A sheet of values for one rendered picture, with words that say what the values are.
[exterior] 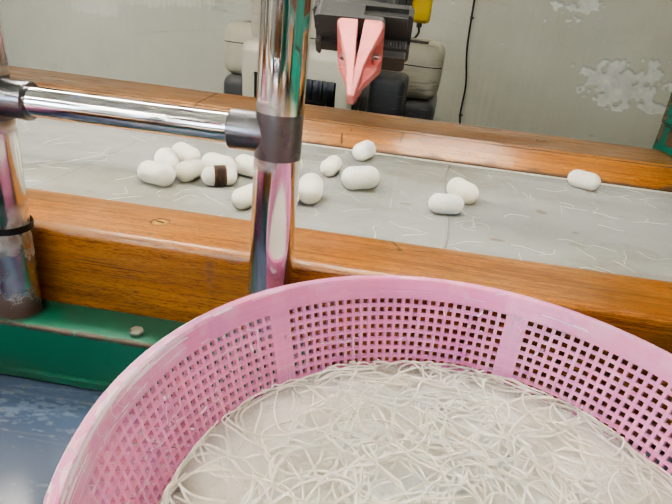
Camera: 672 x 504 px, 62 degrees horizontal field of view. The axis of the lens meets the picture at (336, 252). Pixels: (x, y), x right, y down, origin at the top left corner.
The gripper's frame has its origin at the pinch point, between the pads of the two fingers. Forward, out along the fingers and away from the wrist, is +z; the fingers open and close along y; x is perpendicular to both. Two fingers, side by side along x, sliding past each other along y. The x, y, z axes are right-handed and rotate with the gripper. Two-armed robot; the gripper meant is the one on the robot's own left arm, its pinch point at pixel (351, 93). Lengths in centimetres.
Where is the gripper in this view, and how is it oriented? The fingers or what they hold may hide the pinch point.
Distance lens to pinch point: 57.5
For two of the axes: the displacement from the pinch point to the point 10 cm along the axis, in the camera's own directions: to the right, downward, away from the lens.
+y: 9.9, 1.3, -0.7
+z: -1.5, 9.0, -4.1
